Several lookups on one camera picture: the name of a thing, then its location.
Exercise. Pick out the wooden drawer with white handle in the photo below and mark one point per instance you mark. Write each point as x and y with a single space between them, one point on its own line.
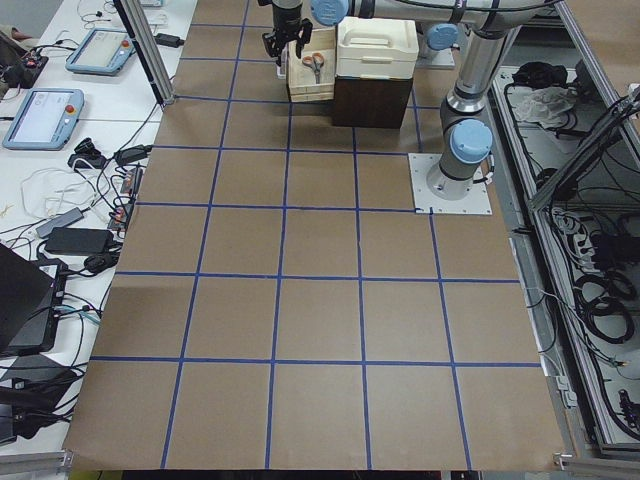
301 81

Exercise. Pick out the crumpled white cloth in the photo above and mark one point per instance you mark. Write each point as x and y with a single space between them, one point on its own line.
547 107

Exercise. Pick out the black power adapter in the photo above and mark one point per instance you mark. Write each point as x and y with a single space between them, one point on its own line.
78 241

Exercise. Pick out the aluminium frame post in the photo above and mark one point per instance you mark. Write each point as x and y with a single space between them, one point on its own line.
135 22

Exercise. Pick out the grey orange scissors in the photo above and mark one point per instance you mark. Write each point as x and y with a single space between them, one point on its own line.
315 62

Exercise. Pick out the grey usb hub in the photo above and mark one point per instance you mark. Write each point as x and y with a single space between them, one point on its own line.
60 221

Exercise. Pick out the cream plastic tray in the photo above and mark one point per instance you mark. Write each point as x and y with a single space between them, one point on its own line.
376 48

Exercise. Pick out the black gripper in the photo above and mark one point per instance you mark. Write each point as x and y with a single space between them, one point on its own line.
286 19

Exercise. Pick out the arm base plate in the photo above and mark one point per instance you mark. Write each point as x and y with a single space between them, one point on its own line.
435 193

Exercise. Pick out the blue teach pendant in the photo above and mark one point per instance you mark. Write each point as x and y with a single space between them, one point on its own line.
103 52
45 120

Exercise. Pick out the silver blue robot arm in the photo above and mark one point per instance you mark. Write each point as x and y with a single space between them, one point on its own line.
468 141
436 41

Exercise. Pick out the upper blue teach pendant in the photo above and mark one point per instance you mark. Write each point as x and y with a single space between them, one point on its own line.
103 52

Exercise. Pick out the lower blue teach pendant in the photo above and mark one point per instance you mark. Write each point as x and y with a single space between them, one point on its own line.
45 120

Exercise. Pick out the dark wooden drawer cabinet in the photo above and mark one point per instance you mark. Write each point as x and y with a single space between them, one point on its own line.
370 103

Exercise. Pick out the black laptop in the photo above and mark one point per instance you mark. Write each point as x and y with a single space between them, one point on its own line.
31 293

